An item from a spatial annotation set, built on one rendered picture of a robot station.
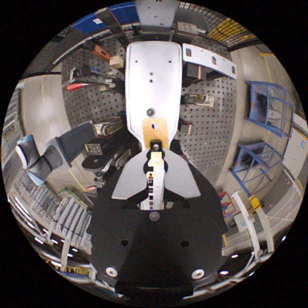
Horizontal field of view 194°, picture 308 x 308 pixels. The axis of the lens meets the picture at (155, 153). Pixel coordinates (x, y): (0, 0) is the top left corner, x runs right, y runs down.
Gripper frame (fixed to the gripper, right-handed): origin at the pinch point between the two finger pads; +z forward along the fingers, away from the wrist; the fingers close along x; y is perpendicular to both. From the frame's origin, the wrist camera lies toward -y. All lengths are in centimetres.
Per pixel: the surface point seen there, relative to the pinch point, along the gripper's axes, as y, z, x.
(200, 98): -7.8, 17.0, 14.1
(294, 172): 156, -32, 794
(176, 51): -28.8, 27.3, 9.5
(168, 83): -13.8, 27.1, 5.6
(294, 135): -23, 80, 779
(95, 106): -11, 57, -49
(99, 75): -17.4, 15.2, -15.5
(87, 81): -14.9, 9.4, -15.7
